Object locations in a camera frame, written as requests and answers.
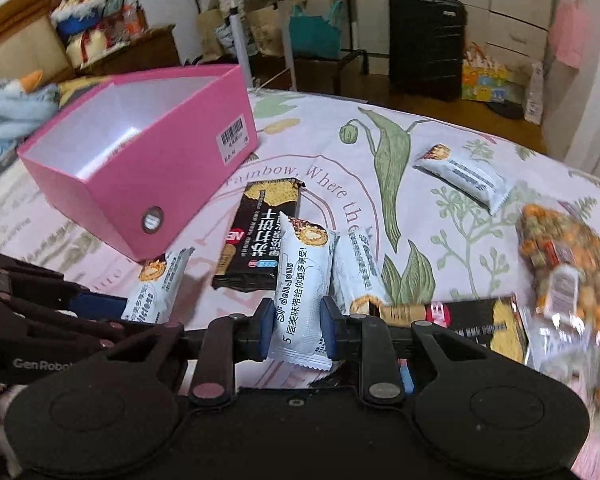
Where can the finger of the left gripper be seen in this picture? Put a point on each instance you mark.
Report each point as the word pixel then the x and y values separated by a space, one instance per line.
pixel 97 306

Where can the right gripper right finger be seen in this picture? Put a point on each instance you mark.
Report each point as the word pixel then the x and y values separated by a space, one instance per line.
pixel 365 340

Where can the black cracker pack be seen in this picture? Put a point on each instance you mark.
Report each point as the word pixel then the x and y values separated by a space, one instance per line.
pixel 493 322
pixel 249 257

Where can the wooden nightstand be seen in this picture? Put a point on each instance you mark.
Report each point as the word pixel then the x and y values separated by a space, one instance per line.
pixel 28 41

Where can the blue plush toy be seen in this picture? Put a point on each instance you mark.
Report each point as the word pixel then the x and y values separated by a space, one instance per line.
pixel 25 105

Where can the mixed nuts snack bag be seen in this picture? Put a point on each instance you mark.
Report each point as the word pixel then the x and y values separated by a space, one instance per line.
pixel 562 312

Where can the white folding table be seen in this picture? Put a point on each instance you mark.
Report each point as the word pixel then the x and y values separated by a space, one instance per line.
pixel 284 11

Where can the floral bed sheet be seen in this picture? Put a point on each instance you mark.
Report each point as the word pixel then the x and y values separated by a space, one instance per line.
pixel 356 162

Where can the teal bag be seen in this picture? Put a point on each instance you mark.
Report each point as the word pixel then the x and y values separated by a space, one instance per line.
pixel 316 36

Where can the pink storage box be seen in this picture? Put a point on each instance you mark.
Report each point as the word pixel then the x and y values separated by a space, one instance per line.
pixel 134 159

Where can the pink garment hanging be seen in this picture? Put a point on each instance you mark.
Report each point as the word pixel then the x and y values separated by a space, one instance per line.
pixel 568 33

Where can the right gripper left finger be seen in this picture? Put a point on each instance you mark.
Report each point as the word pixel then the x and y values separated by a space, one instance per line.
pixel 227 341

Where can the white snack bar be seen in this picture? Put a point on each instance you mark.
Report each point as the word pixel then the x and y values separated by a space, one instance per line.
pixel 476 179
pixel 356 283
pixel 152 298
pixel 303 279

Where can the black suitcase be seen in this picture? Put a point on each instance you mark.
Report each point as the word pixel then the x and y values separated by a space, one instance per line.
pixel 426 47

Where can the colourful box on floor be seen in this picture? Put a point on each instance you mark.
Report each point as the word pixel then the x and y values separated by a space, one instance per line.
pixel 483 79

